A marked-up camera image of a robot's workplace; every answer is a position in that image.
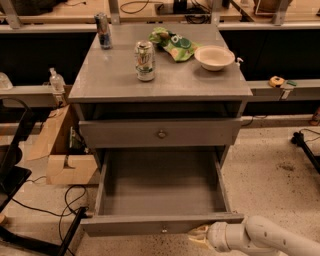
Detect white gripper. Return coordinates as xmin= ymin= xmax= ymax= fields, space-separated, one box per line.
xmin=187 ymin=222 xmax=231 ymax=252

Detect grey drawer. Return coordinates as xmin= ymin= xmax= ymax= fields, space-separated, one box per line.
xmin=81 ymin=149 xmax=243 ymax=236
xmin=79 ymin=118 xmax=241 ymax=148

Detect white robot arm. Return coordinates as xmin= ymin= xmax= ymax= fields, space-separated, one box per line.
xmin=188 ymin=216 xmax=320 ymax=256

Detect grey wooden drawer cabinet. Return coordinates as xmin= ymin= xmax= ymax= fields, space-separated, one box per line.
xmin=69 ymin=24 xmax=252 ymax=167

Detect black stand leg right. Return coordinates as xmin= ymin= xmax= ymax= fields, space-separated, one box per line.
xmin=291 ymin=132 xmax=320 ymax=174

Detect open cardboard box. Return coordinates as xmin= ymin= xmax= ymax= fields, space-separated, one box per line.
xmin=27 ymin=105 xmax=99 ymax=185

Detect small green object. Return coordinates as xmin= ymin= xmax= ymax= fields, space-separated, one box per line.
xmin=287 ymin=80 xmax=297 ymax=86

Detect white bowl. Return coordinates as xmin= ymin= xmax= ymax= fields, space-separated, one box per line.
xmin=194 ymin=45 xmax=235 ymax=71

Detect small white pump bottle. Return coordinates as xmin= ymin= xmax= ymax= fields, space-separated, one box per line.
xmin=236 ymin=57 xmax=244 ymax=68

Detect green chip bag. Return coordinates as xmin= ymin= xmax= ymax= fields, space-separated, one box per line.
xmin=149 ymin=27 xmax=200 ymax=62

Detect green white soda can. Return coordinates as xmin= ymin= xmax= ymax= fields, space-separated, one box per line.
xmin=134 ymin=40 xmax=155 ymax=82

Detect black stand left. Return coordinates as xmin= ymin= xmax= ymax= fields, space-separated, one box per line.
xmin=0 ymin=98 xmax=87 ymax=256

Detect clear sanitizer bottle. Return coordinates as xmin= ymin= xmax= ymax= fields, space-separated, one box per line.
xmin=49 ymin=68 xmax=65 ymax=93

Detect blue energy drink can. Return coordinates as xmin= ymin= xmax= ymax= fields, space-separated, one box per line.
xmin=94 ymin=13 xmax=112 ymax=50

